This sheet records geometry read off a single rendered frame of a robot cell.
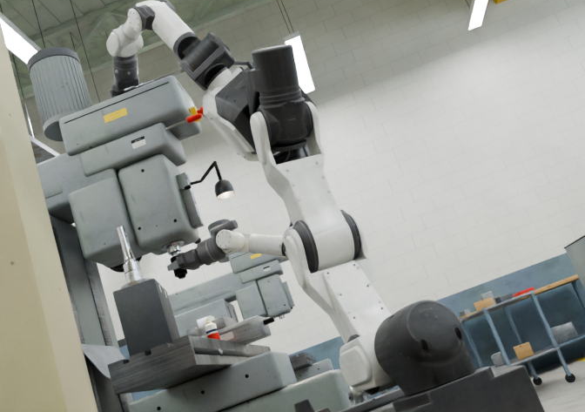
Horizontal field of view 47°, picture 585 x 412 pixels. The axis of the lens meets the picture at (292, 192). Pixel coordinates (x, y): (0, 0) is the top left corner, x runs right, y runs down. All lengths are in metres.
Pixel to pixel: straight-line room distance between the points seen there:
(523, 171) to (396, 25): 2.73
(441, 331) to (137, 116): 1.52
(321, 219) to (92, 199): 1.02
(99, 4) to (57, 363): 8.96
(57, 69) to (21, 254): 2.18
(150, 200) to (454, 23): 7.99
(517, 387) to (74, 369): 0.98
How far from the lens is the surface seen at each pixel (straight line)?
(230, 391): 2.21
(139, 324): 1.90
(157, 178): 2.44
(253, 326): 2.44
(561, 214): 9.28
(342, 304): 1.67
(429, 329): 1.36
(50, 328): 0.61
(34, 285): 0.62
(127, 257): 1.98
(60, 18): 9.62
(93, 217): 2.47
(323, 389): 2.17
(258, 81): 1.83
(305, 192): 1.78
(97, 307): 2.65
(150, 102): 2.52
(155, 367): 1.84
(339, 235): 1.74
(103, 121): 2.56
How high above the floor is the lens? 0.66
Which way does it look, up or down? 16 degrees up
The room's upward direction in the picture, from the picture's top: 20 degrees counter-clockwise
